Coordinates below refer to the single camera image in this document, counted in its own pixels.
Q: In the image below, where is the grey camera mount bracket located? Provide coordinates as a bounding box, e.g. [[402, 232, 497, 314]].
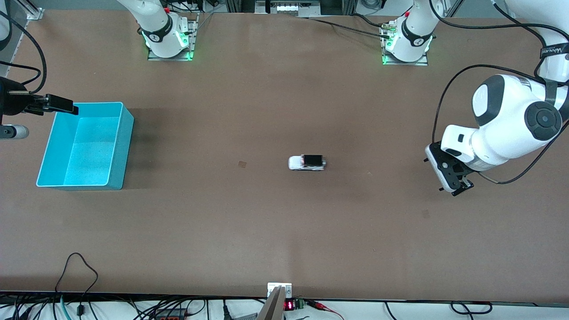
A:
[[256, 282, 293, 320]]

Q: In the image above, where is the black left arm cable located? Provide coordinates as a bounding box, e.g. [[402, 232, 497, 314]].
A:
[[428, 0, 569, 184]]

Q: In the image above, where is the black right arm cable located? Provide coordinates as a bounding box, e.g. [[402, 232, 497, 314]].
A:
[[0, 9, 48, 96]]

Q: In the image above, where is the teal plastic storage bin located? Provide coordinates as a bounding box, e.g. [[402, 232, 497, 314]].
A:
[[36, 102, 135, 191]]

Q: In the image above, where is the aluminium frame profile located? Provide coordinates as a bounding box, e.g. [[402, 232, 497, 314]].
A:
[[0, 0, 45, 77]]

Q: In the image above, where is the black coiled cable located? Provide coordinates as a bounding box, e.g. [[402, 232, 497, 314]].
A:
[[383, 301, 494, 320]]

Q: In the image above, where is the thin black looped cable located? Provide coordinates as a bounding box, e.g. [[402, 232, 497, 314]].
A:
[[55, 252, 99, 317]]

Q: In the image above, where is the grey control box with lights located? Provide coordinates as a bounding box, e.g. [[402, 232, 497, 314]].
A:
[[255, 0, 321, 17]]

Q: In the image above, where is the black power strip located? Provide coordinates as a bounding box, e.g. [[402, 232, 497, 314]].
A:
[[153, 309, 189, 320]]

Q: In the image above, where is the white jeep toy black roof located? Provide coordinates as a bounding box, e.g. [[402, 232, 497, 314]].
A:
[[288, 154, 327, 172]]

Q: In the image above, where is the red clip lead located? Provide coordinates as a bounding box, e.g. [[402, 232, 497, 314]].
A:
[[305, 300, 345, 320]]

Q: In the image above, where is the black velcro cable strap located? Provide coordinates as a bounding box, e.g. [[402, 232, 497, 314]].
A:
[[540, 43, 569, 59]]

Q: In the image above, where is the black cable to arm base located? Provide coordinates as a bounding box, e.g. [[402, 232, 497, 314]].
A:
[[307, 12, 394, 40]]

